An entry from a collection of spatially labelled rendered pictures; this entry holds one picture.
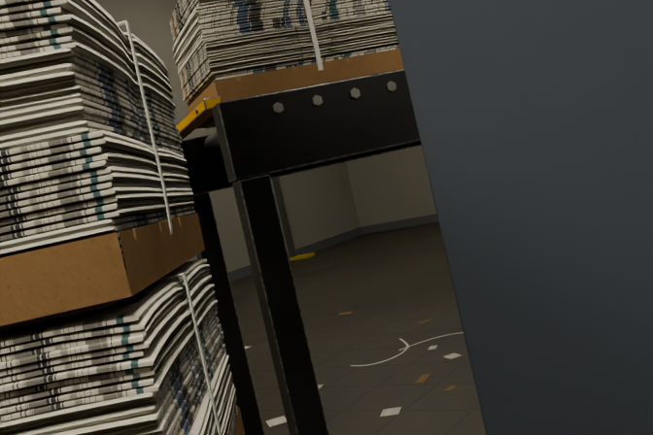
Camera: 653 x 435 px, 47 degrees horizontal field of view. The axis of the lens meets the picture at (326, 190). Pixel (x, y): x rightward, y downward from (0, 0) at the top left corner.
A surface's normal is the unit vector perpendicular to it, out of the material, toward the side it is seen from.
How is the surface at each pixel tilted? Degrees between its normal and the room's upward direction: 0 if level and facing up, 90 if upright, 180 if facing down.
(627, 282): 90
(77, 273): 92
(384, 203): 90
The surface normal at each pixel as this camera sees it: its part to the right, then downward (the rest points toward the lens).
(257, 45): 0.33, -0.06
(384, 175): -0.56, 0.15
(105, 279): 0.04, 0.06
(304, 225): 0.80, -0.17
